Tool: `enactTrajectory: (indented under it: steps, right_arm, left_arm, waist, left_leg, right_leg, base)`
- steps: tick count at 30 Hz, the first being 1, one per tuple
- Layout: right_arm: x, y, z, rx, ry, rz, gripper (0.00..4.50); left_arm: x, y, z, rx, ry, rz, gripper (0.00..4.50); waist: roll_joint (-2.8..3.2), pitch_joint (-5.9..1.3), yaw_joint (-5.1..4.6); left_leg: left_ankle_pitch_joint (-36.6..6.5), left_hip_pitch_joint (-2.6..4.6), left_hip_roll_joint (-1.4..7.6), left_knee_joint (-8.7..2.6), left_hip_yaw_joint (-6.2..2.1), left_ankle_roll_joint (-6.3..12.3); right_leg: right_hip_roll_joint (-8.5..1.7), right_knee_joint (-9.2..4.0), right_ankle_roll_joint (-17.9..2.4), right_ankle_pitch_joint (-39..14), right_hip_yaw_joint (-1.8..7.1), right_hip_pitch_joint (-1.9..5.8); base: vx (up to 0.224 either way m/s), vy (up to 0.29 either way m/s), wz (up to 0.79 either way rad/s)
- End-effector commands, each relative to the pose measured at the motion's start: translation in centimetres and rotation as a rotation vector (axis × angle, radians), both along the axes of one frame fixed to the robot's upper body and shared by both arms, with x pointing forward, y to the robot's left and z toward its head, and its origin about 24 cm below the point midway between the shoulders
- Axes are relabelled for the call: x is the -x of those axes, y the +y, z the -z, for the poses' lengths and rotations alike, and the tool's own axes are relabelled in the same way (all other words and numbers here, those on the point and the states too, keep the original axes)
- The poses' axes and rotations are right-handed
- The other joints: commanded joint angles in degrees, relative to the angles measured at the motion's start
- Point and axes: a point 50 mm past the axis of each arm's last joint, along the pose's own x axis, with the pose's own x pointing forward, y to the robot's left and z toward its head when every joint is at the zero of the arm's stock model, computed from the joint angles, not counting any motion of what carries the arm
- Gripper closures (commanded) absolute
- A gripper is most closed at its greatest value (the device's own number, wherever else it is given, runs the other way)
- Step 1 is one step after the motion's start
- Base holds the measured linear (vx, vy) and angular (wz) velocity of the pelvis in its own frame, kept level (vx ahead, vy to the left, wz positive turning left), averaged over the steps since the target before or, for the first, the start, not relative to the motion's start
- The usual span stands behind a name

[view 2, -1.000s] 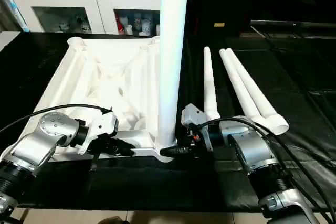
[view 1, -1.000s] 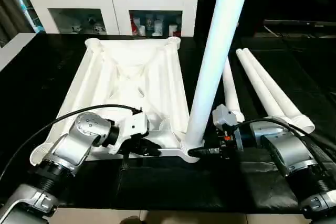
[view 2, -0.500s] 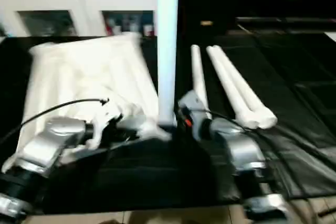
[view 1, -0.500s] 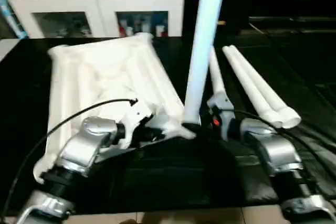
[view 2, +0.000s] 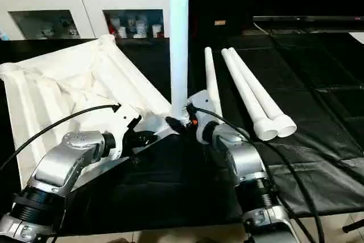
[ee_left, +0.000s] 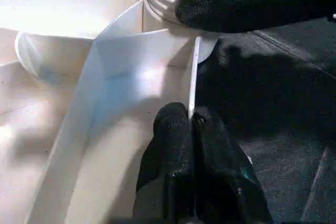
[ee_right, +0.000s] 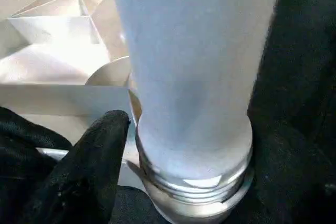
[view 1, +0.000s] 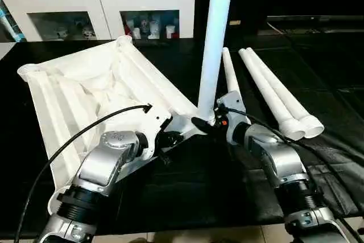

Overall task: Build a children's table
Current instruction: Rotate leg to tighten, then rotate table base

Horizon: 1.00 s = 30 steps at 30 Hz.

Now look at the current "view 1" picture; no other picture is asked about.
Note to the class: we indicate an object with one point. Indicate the white plastic table leg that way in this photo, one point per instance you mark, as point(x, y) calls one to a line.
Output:
point(230, 75)
point(267, 92)
point(216, 44)
point(284, 92)

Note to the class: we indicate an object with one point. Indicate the black work mat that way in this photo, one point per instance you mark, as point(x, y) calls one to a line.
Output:
point(187, 197)

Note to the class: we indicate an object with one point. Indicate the small yellow label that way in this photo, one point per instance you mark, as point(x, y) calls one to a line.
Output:
point(234, 23)

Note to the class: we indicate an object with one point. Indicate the red bottle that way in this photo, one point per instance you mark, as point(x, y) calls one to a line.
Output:
point(127, 29)

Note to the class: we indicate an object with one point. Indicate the teal plastic object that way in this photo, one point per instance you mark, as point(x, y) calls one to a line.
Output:
point(11, 24)

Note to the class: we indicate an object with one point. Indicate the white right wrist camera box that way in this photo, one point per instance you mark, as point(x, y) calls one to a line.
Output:
point(232, 103)

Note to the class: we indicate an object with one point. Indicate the dark metal rail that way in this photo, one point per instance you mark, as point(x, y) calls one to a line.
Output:
point(318, 19)

